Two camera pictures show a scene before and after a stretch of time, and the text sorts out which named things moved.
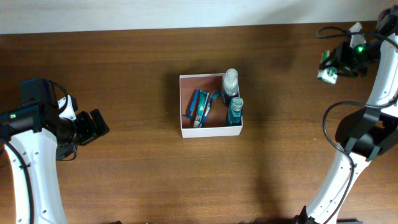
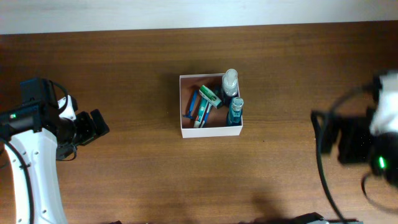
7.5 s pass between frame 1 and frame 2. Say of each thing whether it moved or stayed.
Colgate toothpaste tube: stayed
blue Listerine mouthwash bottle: stayed
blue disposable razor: stayed
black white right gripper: moved
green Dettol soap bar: moved
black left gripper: stayed
